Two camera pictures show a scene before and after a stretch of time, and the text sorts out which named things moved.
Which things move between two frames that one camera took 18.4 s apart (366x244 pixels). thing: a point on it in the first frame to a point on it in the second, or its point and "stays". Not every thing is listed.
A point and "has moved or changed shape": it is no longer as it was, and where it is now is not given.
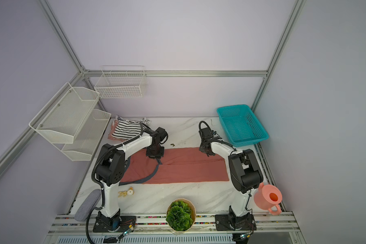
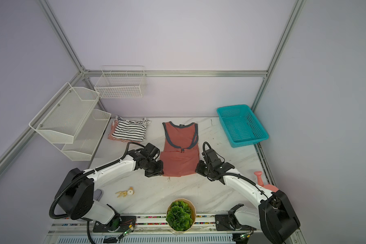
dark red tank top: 178,165 has moved or changed shape
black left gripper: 148,154 to 159,171
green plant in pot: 181,215 stays
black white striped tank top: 126,129 stays
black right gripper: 200,149 to 197,168
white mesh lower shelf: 88,136 stays
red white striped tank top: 111,135 stays
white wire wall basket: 120,81 stays
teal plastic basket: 241,125 stays
